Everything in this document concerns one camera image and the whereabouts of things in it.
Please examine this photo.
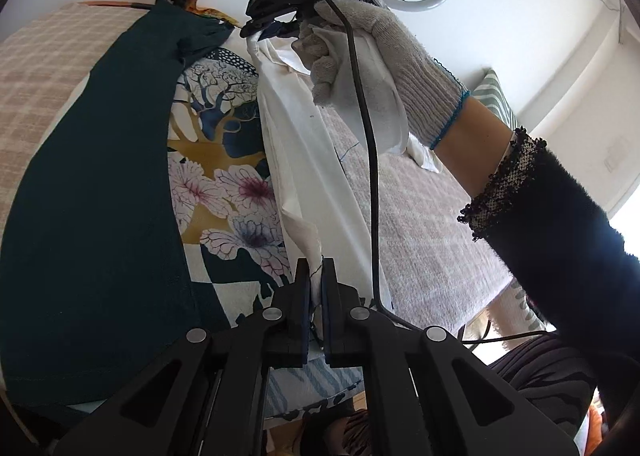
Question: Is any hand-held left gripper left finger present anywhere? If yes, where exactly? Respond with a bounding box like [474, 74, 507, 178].
[52, 258, 314, 456]

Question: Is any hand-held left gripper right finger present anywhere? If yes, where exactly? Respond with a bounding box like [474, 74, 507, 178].
[320, 258, 579, 456]

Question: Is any white cloth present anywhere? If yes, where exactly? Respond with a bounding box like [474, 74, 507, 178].
[246, 23, 446, 372]

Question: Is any person's right forearm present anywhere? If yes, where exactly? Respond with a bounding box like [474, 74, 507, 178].
[431, 93, 640, 417]

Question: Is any person's right hand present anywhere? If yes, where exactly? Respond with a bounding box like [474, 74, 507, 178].
[291, 0, 472, 151]

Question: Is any pale blue striped cloth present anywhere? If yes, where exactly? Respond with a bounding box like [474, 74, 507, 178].
[264, 357, 367, 424]

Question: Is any dark green cloth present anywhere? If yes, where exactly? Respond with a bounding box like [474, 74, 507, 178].
[0, 3, 236, 409]

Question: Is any person's striped dark clothing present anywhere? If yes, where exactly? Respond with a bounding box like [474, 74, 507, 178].
[299, 335, 603, 456]

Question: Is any green striped cushion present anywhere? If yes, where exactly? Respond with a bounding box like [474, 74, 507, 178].
[472, 68, 525, 133]

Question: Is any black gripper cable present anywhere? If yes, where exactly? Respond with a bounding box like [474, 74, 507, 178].
[299, 0, 556, 344]

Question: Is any white wall socket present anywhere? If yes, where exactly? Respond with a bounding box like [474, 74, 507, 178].
[604, 135, 632, 173]

